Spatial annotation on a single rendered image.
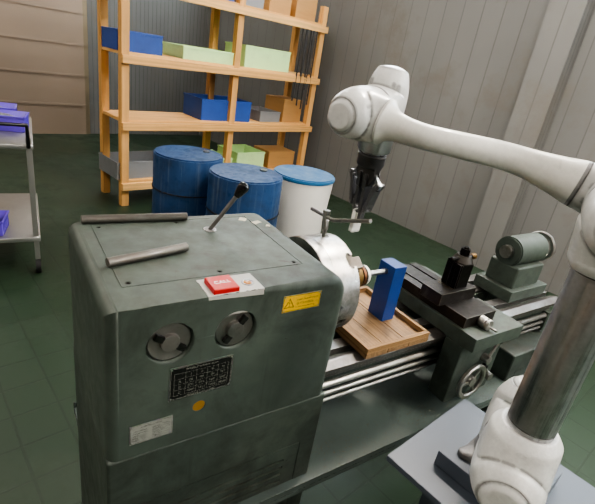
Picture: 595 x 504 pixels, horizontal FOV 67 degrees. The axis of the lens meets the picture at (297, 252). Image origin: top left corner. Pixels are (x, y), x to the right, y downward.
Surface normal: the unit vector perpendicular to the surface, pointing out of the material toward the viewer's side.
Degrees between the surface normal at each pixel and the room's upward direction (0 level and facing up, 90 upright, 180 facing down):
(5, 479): 0
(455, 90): 90
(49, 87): 90
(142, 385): 90
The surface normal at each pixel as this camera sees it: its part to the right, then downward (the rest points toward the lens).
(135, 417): 0.53, 0.41
